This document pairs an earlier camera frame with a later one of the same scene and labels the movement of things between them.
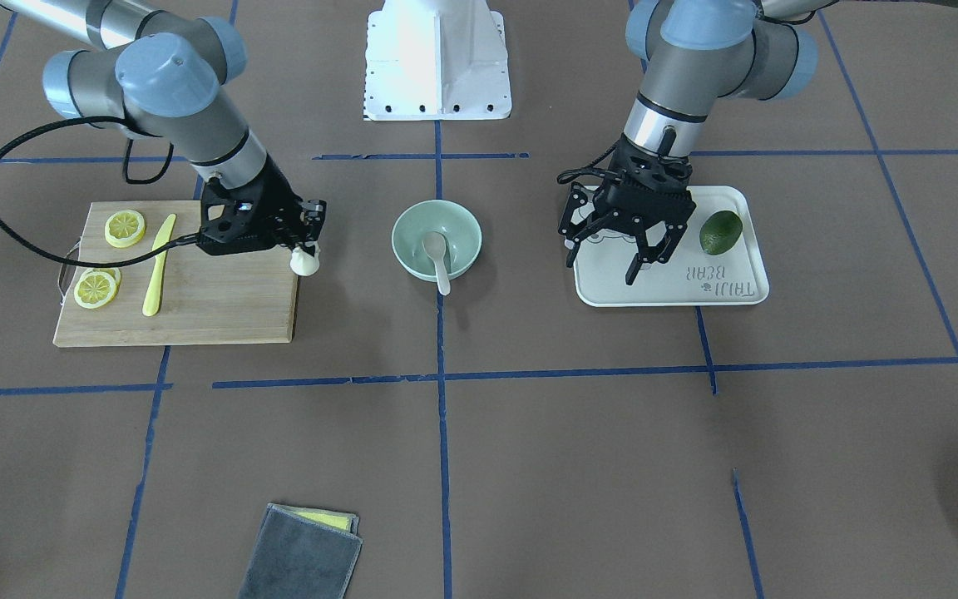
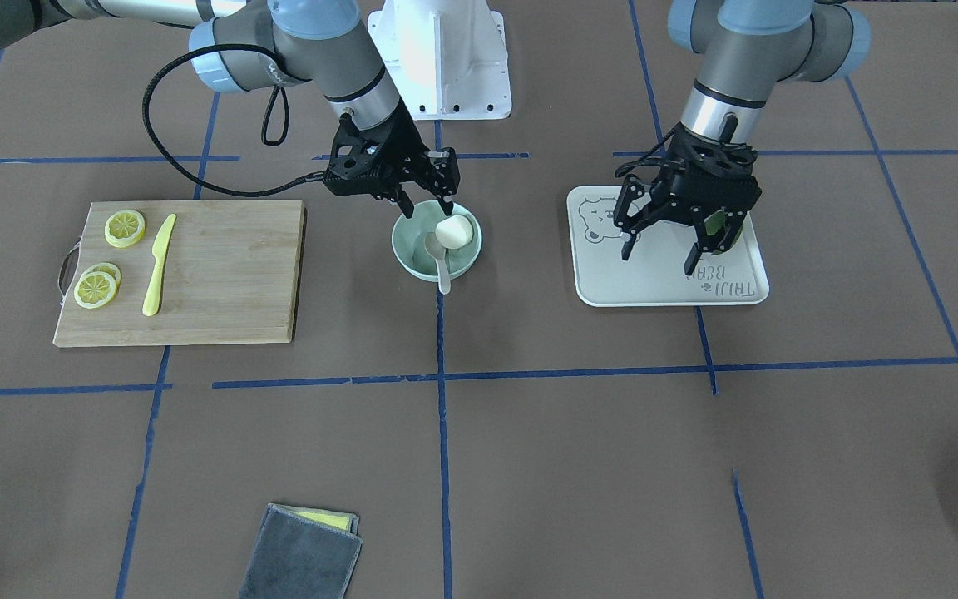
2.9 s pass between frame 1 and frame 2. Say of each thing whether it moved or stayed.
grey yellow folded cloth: stayed
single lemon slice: stayed
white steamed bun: moved
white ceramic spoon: stayed
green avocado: stayed
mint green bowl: stayed
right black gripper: moved
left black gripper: moved
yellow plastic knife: stayed
